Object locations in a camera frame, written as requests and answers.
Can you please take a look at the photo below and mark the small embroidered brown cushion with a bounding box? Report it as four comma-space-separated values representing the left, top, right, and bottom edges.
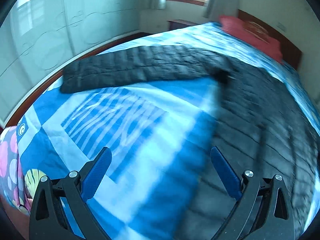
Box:
244, 21, 269, 43

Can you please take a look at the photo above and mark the wooden bed frame side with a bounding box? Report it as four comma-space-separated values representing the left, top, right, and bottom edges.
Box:
1, 31, 151, 129

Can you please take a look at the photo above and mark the red pillow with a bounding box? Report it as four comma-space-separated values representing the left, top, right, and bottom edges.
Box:
219, 15, 283, 63

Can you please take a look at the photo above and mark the dark wooden headboard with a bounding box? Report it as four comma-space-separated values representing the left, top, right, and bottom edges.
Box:
238, 9, 303, 71

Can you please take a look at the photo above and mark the white sliding wardrobe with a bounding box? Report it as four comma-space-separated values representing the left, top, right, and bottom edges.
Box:
1, 0, 142, 123

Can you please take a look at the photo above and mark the wooden nightstand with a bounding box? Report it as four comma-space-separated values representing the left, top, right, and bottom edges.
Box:
168, 20, 198, 31

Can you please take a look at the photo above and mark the black quilted down jacket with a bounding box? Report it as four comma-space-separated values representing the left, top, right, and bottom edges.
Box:
60, 46, 319, 238

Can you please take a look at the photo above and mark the colourful dotted blanket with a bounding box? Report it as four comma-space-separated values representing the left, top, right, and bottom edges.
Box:
1, 126, 31, 215

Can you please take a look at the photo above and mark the blue patterned bed sheet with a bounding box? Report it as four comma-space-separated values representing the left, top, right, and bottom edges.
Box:
16, 23, 319, 239

